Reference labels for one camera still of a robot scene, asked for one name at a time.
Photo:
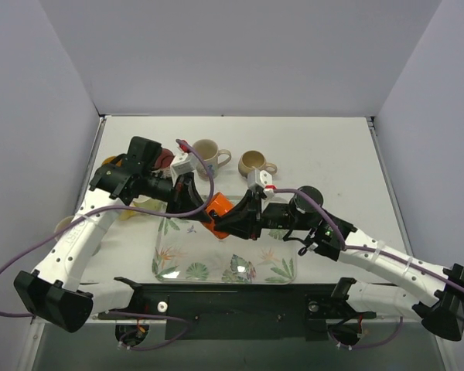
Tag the beige round teapot mug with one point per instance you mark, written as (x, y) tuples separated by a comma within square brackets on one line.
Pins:
[(251, 160)]

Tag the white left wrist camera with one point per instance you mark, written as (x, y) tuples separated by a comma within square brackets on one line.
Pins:
[(182, 164)]

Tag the orange mug black handle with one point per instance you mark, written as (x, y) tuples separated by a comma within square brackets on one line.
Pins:
[(219, 206)]

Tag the cream coral pattern mug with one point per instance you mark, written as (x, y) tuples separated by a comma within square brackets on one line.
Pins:
[(63, 223)]

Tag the floral leaf serving tray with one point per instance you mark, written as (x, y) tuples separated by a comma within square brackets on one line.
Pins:
[(187, 252)]

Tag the lime green mug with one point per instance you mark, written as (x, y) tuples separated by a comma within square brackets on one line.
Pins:
[(148, 203)]

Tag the yellow mug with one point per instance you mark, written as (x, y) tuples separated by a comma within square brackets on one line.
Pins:
[(127, 214)]

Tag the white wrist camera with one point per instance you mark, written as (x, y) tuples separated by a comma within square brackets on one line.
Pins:
[(261, 182), (182, 164)]

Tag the blue butterfly mug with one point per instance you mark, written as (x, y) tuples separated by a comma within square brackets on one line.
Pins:
[(110, 160)]

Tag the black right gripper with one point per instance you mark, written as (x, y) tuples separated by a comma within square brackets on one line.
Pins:
[(256, 215)]

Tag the cream floral mug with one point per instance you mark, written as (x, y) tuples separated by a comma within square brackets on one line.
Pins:
[(213, 157)]

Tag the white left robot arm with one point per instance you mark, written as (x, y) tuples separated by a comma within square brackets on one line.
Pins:
[(52, 291)]

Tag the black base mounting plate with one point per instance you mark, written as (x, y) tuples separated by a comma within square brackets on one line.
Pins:
[(243, 311)]

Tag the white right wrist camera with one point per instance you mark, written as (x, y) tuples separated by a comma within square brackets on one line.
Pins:
[(261, 182)]

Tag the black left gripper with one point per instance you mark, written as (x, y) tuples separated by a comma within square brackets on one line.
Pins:
[(180, 195)]

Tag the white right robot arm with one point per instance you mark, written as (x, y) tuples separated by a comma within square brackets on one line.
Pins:
[(429, 293)]

